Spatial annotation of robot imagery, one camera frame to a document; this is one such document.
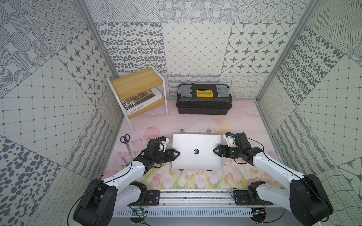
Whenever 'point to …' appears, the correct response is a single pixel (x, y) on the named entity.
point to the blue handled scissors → (125, 139)
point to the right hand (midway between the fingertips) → (218, 152)
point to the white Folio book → (132, 103)
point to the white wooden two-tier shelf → (135, 83)
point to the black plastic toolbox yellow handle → (203, 99)
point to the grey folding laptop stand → (182, 132)
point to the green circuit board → (141, 213)
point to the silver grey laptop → (196, 151)
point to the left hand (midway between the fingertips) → (176, 151)
